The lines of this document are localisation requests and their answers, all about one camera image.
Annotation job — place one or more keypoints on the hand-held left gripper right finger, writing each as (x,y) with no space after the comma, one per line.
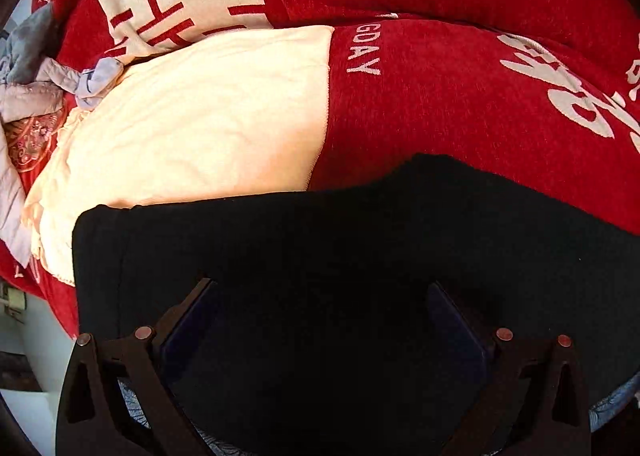
(452,323)

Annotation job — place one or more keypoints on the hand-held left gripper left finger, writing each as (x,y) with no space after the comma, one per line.
(190,331)

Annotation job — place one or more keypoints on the black pants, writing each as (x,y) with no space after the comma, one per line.
(325,246)

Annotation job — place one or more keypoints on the white cabinet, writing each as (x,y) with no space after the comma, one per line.
(47,361)

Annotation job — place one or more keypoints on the blue patterned cloth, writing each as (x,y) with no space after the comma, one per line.
(607,408)

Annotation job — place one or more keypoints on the red printed blanket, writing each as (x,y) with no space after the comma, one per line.
(425,116)

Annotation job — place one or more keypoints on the red floral cloth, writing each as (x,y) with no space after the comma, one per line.
(37,136)

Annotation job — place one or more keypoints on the lilac quilted garment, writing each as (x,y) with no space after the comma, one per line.
(30,96)

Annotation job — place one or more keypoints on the grey cloth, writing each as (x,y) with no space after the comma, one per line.
(32,46)

